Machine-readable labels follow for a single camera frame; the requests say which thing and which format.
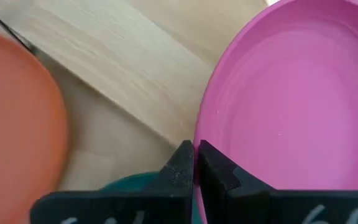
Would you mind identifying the pink plastic plate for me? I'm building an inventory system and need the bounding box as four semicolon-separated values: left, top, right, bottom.
193;0;358;224

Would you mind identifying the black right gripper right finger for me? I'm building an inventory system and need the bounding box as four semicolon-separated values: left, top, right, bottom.
197;139;358;224

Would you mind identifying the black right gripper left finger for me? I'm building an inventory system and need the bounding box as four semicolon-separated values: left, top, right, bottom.
29;139;195;224

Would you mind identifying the dark green plastic plate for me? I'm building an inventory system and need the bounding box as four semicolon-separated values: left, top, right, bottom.
99;170;202;224

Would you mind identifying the black metal shelf leg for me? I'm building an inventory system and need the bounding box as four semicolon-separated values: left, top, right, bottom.
0;1;43;58

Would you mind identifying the orange plastic plate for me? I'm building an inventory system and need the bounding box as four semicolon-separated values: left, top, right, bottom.
0;26;71;224

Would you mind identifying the light wooden shelf board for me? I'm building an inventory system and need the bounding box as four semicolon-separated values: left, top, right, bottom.
0;0;269;149

